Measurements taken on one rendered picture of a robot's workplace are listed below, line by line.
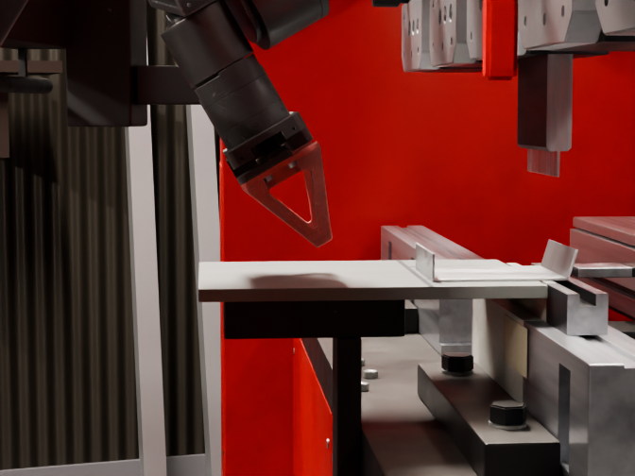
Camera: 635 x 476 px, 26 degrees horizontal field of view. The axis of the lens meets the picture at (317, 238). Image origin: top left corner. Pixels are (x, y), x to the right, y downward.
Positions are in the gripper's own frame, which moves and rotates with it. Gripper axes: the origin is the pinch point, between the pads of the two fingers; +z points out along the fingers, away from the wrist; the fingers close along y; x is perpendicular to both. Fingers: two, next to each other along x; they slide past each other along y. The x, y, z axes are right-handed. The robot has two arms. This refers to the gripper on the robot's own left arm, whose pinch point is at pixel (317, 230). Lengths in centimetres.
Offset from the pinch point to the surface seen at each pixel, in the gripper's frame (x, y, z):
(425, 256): -6.4, -2.0, 5.9
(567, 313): -12.3, -12.6, 12.8
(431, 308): -7.7, 37.7, 18.2
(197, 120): 5, 265, -11
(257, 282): 6.0, -4.5, 0.6
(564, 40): -19.2, -22.0, -5.2
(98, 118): 20, 140, -21
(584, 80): -47, 86, 11
